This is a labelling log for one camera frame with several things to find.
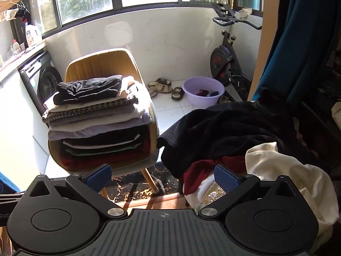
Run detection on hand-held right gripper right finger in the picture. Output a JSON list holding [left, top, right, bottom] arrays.
[[197, 164, 297, 218]]

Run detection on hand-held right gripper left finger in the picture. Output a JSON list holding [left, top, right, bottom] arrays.
[[28, 164, 128, 219]]

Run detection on stack of folded clothes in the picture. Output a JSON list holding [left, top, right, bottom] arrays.
[[42, 75, 153, 166]]

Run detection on white patterned cloth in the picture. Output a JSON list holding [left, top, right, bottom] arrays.
[[188, 176, 227, 211]]

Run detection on dark red garment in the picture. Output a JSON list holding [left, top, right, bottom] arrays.
[[183, 155, 247, 196]]

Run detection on black knit garment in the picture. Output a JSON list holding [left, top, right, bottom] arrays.
[[157, 88, 333, 182]]

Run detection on cream garment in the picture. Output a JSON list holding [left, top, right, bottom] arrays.
[[245, 142, 332, 243]]

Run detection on purple plastic basin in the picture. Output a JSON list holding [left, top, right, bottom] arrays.
[[182, 76, 225, 108]]

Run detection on small dark garments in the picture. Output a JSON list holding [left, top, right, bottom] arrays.
[[196, 89, 219, 97]]

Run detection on black slipper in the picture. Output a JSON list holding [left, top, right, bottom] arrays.
[[171, 86, 183, 101]]

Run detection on dark washing machine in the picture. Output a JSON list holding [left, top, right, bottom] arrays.
[[19, 51, 63, 107]]

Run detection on yellow upholstered chair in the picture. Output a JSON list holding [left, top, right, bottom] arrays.
[[48, 48, 166, 195]]

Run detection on black exercise bike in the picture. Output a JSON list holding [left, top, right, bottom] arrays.
[[210, 3, 263, 102]]

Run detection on teal blue curtain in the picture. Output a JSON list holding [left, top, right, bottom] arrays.
[[252, 0, 341, 107]]

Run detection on small white bottle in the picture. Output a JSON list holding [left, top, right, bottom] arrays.
[[11, 39, 22, 55]]

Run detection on white detergent bottle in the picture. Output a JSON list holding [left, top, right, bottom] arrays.
[[25, 24, 42, 47]]

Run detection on white rag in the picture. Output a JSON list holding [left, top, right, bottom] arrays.
[[238, 7, 253, 19]]

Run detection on white hanging cloth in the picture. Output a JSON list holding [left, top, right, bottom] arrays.
[[0, 1, 30, 23]]

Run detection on orange wooden partition frame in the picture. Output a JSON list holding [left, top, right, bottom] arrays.
[[248, 0, 280, 102]]

